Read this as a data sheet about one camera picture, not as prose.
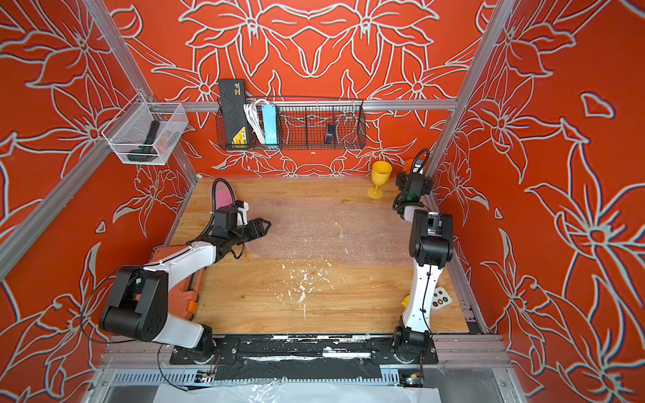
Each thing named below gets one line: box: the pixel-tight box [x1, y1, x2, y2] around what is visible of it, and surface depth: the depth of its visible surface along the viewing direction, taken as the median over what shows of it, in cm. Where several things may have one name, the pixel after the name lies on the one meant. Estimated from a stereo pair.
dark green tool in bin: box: [126, 120, 160, 163], surface depth 83 cm
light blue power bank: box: [262, 104, 278, 146], surface depth 91 cm
